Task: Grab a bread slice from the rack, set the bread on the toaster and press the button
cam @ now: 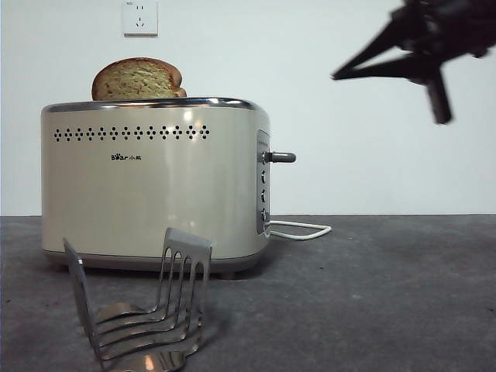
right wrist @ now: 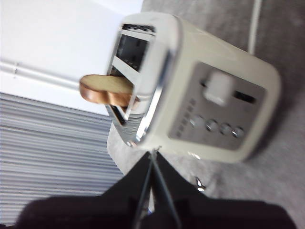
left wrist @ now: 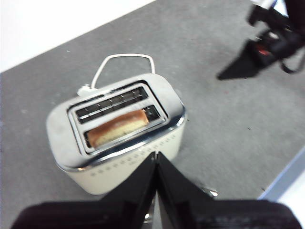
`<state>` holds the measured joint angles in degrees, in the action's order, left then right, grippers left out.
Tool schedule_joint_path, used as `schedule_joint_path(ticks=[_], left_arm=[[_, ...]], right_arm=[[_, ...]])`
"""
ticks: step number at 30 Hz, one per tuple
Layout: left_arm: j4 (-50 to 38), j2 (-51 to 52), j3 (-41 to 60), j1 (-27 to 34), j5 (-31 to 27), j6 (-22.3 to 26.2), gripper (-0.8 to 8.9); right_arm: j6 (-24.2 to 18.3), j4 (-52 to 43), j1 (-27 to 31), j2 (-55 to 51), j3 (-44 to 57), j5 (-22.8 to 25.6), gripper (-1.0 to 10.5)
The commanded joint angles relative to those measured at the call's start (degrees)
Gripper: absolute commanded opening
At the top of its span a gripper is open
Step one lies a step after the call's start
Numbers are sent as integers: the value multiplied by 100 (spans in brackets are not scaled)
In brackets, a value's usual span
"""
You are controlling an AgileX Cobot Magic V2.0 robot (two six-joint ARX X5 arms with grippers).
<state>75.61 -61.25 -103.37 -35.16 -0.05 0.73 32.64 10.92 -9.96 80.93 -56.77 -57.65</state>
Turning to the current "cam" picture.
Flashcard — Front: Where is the brown-crusted bread slice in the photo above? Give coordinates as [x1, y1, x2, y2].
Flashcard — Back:
[91, 57, 188, 102]

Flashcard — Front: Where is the grey toaster lever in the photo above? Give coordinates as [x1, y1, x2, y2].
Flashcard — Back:
[261, 150, 298, 164]

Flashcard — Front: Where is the cream two-slot toaster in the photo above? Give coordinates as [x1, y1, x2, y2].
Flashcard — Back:
[40, 96, 271, 281]

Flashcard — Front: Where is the white power cable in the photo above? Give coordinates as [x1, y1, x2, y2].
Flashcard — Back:
[267, 220, 333, 243]

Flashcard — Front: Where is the steel toast rack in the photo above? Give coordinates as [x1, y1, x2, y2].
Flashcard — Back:
[63, 227, 214, 372]

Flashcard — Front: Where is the white wall socket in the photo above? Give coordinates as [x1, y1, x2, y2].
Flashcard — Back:
[122, 0, 159, 39]

